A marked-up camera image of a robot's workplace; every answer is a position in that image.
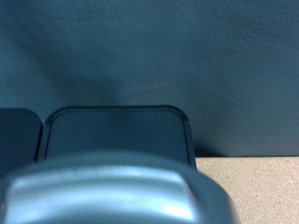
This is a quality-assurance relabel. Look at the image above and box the black Keurig coffee machine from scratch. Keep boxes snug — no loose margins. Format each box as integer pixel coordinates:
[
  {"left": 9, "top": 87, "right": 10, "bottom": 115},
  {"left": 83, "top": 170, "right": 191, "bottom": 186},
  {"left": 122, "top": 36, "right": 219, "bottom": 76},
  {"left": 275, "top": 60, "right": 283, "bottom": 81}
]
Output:
[{"left": 0, "top": 105, "right": 242, "bottom": 224}]

